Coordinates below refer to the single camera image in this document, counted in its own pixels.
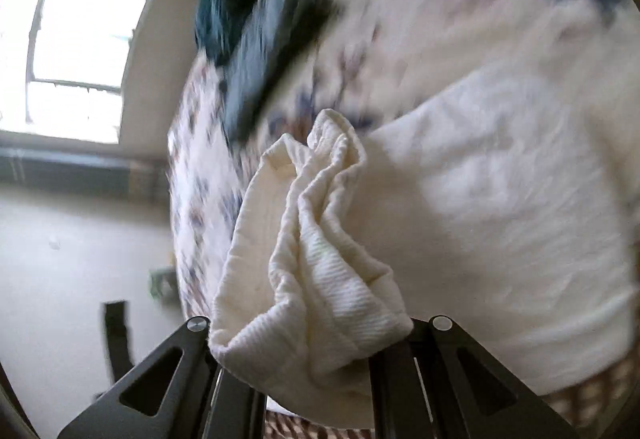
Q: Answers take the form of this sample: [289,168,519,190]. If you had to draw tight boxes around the white pants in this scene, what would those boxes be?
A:
[209,68,639,428]

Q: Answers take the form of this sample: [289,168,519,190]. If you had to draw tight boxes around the grey-green striped curtain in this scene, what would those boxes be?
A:
[1,146,169,205]

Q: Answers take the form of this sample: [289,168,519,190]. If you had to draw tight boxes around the floral bed blanket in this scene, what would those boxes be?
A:
[166,0,640,439]

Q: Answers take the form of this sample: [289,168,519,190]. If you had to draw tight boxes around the blue folded jeans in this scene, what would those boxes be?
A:
[221,0,336,147]

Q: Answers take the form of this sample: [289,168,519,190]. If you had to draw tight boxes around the window with white frame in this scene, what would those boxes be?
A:
[1,0,149,144]

